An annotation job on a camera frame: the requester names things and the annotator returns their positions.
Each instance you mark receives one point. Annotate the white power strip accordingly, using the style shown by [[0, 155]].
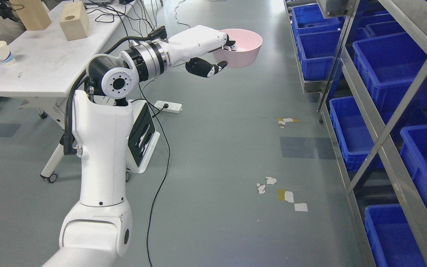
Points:
[[169, 106]]

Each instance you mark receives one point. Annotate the wooden block with hole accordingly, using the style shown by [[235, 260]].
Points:
[[74, 21]]

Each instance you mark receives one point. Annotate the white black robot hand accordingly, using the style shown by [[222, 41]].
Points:
[[189, 45]]

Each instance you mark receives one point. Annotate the white folding table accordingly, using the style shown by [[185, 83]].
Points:
[[47, 64]]

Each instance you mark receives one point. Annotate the paper cup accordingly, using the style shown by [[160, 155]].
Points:
[[6, 56]]

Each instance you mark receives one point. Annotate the white black device box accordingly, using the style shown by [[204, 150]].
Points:
[[142, 138]]

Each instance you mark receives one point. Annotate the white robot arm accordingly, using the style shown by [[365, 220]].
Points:
[[109, 133]]

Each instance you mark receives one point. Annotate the tall wooden block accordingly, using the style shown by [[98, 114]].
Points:
[[32, 13]]

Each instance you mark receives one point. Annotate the pink plastic bowl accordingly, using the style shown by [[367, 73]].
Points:
[[248, 44]]

